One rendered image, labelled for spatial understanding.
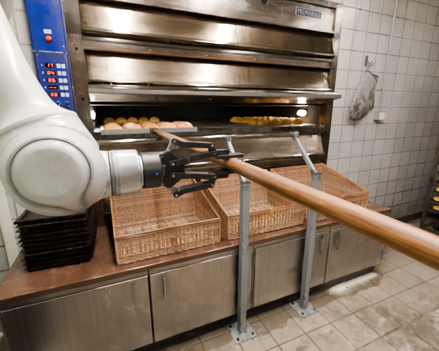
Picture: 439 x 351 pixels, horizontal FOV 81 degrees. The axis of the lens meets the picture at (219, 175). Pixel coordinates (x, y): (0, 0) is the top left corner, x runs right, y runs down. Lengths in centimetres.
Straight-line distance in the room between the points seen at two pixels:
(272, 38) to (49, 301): 202
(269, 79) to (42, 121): 182
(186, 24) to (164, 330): 178
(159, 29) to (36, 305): 154
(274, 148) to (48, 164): 191
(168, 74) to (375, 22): 186
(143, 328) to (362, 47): 261
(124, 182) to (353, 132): 240
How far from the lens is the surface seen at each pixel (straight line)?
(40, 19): 174
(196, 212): 182
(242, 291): 162
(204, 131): 182
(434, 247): 31
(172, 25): 182
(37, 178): 32
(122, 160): 51
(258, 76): 202
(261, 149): 205
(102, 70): 171
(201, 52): 184
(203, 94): 165
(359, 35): 270
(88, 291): 141
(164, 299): 152
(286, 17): 223
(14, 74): 42
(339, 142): 259
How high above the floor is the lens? 132
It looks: 15 degrees down
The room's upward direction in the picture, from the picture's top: straight up
